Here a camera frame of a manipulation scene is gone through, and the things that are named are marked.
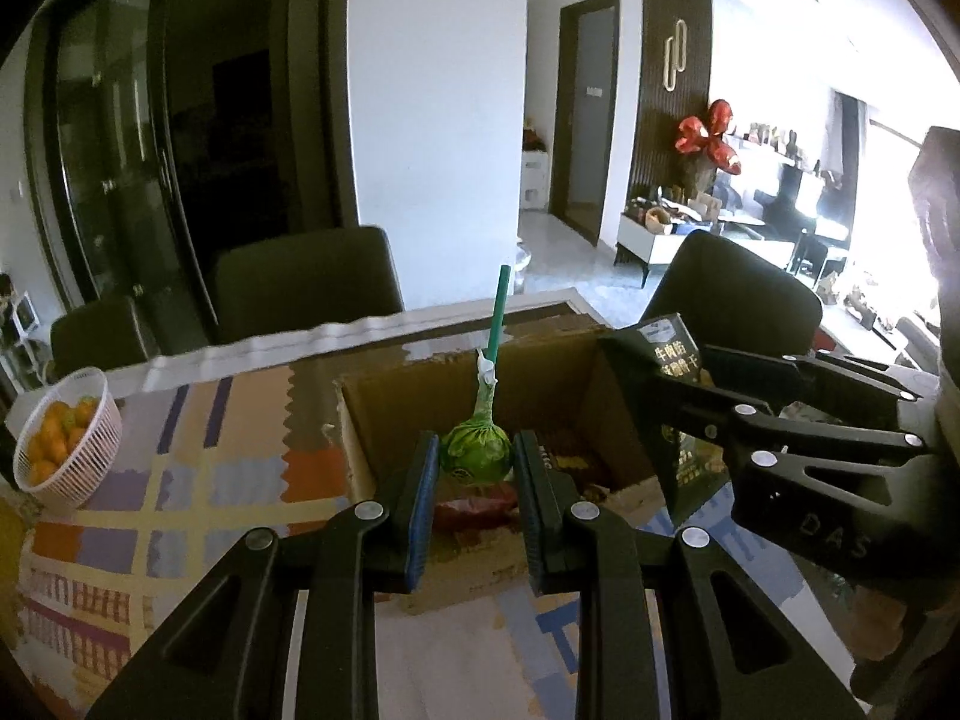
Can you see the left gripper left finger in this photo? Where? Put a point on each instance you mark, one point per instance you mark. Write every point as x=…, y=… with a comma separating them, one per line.
x=285, y=624

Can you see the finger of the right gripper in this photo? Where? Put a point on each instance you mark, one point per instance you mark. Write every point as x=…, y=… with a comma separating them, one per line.
x=718, y=405
x=798, y=376

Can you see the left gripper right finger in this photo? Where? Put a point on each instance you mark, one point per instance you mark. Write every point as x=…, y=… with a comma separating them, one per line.
x=669, y=626

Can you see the dark green biscuit packet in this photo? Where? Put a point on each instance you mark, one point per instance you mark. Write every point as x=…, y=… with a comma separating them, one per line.
x=679, y=442

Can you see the green lollipop with stick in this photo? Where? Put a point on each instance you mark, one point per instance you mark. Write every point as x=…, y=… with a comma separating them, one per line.
x=477, y=450

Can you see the red heart snack packet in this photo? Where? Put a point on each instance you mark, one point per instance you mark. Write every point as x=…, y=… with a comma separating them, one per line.
x=466, y=508

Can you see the black chair right side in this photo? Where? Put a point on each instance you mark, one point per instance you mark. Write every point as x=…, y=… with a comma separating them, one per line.
x=730, y=297

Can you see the brown cardboard box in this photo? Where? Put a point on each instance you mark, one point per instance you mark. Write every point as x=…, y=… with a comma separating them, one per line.
x=552, y=379

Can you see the white sideboard cabinet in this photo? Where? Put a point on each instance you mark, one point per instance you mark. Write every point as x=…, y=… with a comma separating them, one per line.
x=652, y=231

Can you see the colourful patterned table mat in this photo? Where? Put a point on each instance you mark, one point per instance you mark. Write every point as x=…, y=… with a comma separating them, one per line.
x=202, y=463

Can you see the red bow decoration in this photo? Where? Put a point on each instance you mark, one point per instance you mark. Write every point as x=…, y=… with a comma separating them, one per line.
x=695, y=135

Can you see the white shelf unit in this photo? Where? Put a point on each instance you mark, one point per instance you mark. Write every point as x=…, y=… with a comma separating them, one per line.
x=535, y=172

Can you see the pink plastic basket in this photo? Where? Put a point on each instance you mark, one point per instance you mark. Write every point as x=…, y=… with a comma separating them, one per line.
x=77, y=480

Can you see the grey hallway door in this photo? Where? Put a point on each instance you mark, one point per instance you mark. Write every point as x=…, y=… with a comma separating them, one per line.
x=586, y=97

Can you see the oranges in basket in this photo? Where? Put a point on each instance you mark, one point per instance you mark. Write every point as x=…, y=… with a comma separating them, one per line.
x=62, y=428

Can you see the dark wooden slat panel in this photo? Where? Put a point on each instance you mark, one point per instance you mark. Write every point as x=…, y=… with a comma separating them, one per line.
x=676, y=53

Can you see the black chair behind box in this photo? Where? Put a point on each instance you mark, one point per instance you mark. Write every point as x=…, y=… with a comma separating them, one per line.
x=300, y=282

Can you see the black chair far left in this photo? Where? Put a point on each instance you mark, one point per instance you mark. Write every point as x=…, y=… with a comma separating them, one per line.
x=108, y=334

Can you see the dark glass sliding door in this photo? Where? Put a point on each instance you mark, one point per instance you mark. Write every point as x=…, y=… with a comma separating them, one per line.
x=162, y=134

